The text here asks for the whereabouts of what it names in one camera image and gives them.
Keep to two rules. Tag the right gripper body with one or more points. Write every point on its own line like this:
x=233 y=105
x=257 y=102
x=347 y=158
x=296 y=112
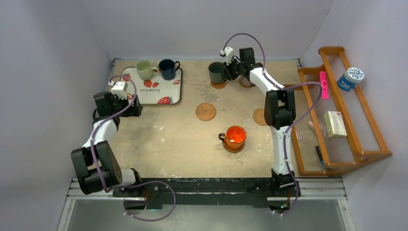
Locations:
x=234 y=70

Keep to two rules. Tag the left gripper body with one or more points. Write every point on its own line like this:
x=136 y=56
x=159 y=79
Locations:
x=118 y=104

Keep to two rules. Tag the purple mug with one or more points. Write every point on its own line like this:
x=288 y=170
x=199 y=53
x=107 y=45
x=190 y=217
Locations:
x=245 y=81

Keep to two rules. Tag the light wooden coaster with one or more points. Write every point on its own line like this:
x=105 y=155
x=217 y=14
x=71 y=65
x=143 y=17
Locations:
x=246 y=86
x=218 y=85

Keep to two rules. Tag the dark green mug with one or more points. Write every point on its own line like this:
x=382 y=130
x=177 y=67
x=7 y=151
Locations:
x=216 y=72

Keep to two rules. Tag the orange mug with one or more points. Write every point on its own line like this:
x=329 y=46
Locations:
x=234 y=137

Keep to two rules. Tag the dark brown wooden coaster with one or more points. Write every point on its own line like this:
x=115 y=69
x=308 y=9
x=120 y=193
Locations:
x=233 y=150

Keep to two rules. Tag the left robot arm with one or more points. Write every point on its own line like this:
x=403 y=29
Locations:
x=95 y=164

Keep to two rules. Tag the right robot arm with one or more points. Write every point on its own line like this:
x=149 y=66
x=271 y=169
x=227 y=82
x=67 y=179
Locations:
x=279 y=115

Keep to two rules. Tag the strawberry print tray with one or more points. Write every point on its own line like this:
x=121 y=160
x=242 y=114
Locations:
x=156 y=90

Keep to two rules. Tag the pale green mug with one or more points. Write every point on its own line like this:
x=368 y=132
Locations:
x=146 y=70

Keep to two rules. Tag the navy blue mug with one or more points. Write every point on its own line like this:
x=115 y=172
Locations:
x=168 y=68

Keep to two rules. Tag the pink marker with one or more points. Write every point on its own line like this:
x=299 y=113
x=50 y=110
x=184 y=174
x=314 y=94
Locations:
x=324 y=83

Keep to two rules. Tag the small pink eraser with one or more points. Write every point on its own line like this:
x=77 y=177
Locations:
x=311 y=125

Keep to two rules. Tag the blue jar white lid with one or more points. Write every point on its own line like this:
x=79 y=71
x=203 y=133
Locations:
x=350 y=79

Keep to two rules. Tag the small dark blue object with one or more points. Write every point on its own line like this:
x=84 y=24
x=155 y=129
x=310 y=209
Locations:
x=318 y=150

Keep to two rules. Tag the wooden tiered rack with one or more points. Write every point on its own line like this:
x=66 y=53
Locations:
x=364 y=143

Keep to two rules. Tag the white card box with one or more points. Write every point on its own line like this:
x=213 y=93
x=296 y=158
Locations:
x=335 y=124

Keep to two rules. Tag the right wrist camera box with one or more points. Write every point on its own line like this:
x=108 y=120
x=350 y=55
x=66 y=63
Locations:
x=228 y=54

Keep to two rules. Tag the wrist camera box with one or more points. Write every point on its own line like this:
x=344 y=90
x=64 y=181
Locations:
x=119 y=89
x=228 y=54

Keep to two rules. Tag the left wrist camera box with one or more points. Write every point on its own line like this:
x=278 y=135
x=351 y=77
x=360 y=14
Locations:
x=119 y=89

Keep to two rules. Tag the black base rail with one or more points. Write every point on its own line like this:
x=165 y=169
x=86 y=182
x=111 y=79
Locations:
x=256 y=192

